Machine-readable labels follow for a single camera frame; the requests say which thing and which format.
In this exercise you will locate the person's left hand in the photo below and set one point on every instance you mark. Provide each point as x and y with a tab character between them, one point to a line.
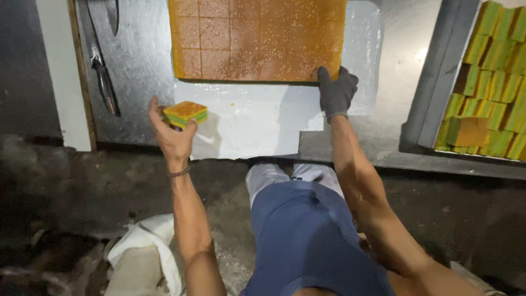
174	144

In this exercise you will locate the person's right hand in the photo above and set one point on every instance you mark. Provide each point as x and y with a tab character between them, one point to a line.
337	96

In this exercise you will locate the layered orange green cake square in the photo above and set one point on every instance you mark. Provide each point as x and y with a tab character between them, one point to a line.
185	112

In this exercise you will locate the large scored orange cake slab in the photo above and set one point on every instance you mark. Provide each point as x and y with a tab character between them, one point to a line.
259	39

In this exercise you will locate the white paper sheet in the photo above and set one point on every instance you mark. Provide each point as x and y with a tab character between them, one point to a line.
250	123

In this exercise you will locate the person's white shorts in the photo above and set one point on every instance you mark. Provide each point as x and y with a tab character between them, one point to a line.
267	174

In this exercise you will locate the grey metal tray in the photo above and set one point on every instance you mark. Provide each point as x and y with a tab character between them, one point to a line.
435	78

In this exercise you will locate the white cloth sack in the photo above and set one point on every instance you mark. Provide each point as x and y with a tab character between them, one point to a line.
139	255

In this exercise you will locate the white board with wooden edge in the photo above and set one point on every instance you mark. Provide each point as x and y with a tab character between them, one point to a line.
61	74

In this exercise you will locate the short steel knife blade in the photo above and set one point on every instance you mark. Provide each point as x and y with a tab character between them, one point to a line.
113	14

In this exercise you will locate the person's blue shirt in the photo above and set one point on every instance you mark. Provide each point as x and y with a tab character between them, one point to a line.
304	242

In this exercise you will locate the pile of green yellow cake pieces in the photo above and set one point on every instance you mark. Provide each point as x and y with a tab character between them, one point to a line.
495	78

